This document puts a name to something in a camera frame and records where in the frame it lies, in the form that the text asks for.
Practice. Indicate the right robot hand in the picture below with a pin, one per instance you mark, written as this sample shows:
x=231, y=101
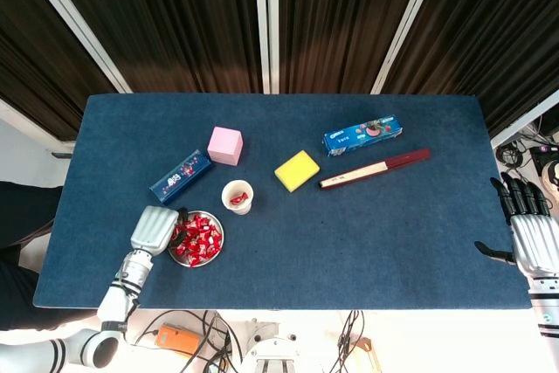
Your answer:
x=537, y=246

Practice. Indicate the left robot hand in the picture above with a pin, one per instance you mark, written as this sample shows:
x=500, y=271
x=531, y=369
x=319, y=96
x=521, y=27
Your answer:
x=153, y=229

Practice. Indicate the red candy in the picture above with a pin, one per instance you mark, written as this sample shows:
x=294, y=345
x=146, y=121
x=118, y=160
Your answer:
x=238, y=199
x=202, y=220
x=195, y=260
x=215, y=244
x=181, y=250
x=207, y=254
x=193, y=250
x=214, y=230
x=184, y=236
x=200, y=235

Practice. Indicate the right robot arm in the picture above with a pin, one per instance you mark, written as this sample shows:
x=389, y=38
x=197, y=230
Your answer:
x=546, y=303

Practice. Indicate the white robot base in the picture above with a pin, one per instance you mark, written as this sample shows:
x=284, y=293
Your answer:
x=271, y=355

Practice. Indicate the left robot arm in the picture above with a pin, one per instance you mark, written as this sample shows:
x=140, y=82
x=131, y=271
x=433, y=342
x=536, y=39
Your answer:
x=135, y=268

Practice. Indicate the white paper cup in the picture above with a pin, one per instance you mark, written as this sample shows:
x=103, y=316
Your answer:
x=241, y=211

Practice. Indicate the metal bowl of red candies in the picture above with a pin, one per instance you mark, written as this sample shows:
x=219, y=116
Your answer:
x=179, y=258

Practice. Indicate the dark blue long box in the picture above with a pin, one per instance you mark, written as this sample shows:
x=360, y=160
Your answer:
x=181, y=176

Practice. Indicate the white round device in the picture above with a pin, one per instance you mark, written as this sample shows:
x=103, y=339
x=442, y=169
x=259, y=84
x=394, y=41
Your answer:
x=551, y=176

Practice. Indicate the black box purple light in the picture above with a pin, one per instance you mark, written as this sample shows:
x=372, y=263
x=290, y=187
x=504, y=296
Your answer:
x=543, y=155

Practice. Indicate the pink cube block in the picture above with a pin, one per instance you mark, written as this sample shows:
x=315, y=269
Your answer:
x=225, y=146

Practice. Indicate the orange handheld device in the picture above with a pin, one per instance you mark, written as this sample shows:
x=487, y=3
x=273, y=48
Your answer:
x=179, y=340

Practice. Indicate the yellow sponge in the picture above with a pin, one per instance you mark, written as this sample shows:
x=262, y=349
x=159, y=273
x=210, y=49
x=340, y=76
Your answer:
x=297, y=170

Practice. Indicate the dark red folded fan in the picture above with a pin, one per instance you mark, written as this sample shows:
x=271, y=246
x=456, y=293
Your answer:
x=371, y=170

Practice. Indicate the blue table cloth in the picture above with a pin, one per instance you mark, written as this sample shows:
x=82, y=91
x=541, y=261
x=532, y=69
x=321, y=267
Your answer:
x=349, y=237

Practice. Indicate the tan wooden object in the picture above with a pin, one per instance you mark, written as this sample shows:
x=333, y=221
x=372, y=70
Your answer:
x=364, y=347

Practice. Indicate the dark brown curtain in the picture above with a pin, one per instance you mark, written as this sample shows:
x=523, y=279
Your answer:
x=502, y=41
x=340, y=19
x=174, y=19
x=35, y=63

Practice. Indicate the blue Oreo cookie box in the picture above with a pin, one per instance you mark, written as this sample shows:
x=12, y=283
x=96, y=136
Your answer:
x=362, y=135

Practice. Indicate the white frame bar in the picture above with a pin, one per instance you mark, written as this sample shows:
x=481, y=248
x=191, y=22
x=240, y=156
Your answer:
x=35, y=128
x=524, y=123

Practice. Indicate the white double frame post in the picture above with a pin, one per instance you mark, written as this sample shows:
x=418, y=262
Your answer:
x=260, y=19

